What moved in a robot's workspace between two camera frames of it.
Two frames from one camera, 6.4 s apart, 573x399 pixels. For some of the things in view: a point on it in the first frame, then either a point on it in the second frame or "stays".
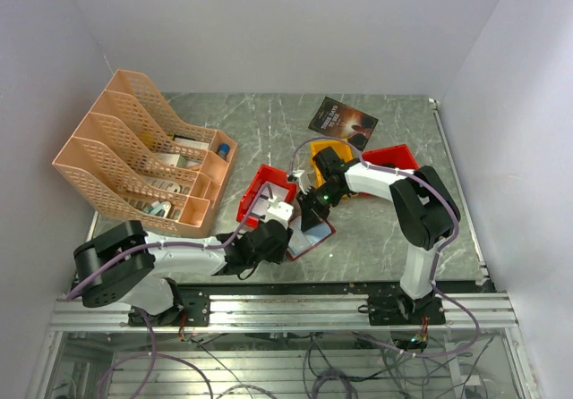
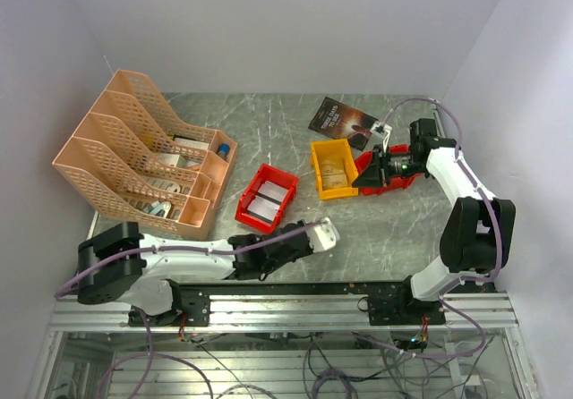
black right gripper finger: (312, 216) -> (371, 176)
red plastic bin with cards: (269, 186) stays
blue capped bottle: (223, 149) stays
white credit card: (261, 205) stays
